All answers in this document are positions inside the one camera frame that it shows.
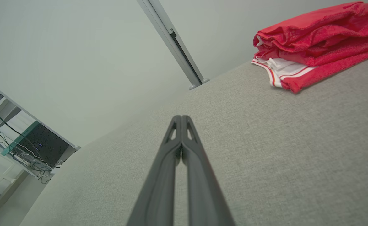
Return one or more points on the grey partition post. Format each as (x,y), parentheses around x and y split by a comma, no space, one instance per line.
(177,44)

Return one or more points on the black computer case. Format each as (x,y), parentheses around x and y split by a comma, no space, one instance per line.
(42,146)

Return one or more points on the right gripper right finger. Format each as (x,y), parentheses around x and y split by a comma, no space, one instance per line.
(206,194)

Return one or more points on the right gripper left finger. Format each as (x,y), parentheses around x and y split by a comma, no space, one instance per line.
(159,188)

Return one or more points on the teal green board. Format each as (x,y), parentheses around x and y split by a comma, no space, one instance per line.
(17,141)

